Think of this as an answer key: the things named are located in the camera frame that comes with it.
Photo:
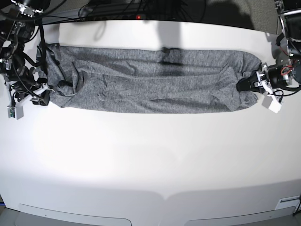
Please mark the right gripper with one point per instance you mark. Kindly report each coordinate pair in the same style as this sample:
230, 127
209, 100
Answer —
22, 86

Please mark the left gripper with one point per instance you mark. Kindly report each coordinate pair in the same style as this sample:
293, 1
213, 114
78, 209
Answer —
271, 80

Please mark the grey long-sleeve T-shirt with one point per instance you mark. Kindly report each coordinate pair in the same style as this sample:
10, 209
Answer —
169, 80

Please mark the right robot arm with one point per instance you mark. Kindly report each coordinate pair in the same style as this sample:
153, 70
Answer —
16, 67

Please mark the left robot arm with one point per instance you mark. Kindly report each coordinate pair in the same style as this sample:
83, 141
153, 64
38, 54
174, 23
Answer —
289, 41

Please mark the black power strip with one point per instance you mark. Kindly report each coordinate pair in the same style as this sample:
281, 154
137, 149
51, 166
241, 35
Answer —
139, 16

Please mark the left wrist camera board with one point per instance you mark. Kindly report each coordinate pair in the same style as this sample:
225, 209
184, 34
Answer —
272, 104

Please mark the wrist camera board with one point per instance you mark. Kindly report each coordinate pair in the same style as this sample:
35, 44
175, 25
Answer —
272, 104
16, 111

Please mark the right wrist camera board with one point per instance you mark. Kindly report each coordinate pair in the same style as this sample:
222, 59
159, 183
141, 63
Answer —
16, 111

